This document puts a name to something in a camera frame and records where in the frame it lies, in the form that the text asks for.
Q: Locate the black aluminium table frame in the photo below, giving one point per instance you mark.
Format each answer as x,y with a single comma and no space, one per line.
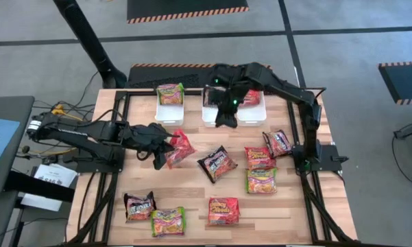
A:
140,92

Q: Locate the black desk foot bar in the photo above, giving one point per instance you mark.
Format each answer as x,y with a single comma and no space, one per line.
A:
37,187

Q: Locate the blue desk panel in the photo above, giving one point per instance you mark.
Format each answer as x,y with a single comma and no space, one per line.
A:
0,147

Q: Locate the red Maruchan noodle pack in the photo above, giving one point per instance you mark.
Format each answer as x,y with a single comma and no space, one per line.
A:
258,158
253,98
223,211
182,151

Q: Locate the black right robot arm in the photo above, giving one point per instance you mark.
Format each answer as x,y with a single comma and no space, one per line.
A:
312,120

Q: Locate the black stand base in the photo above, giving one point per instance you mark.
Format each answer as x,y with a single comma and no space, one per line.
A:
411,129

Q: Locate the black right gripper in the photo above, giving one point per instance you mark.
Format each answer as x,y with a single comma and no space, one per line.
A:
231,106

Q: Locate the white plastic bin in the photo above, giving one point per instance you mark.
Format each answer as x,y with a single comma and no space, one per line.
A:
169,115
209,118
253,115

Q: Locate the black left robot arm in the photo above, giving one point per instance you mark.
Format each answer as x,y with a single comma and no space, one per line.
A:
89,137

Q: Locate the green Maruchan noodle pack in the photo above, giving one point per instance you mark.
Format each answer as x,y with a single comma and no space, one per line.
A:
170,94
261,182
168,222

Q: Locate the black striped-edge floor mat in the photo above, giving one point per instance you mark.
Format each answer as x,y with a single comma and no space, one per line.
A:
188,8
164,77
404,82

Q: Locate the black stand post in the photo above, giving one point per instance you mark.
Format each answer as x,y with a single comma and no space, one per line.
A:
85,34

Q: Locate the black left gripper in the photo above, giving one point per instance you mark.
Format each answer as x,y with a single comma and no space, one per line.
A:
149,139

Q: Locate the grey desk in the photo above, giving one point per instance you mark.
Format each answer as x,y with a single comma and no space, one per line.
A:
17,109

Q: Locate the yellow power plug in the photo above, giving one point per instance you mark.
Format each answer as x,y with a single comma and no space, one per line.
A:
58,109

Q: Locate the white paper sheet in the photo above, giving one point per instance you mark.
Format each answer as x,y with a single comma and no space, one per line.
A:
41,203
55,176

